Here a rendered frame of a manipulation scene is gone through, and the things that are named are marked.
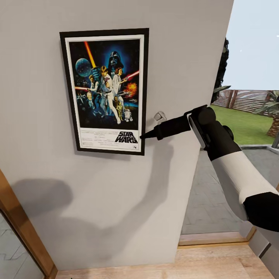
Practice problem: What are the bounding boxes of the poster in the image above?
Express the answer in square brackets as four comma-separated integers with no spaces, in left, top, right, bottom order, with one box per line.
[59,28,149,156]

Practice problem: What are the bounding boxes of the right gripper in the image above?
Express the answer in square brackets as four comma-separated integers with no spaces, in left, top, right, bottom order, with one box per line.
[140,118,180,140]

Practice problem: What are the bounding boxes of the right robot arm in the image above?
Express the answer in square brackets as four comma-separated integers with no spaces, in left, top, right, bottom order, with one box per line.
[140,104,279,252]

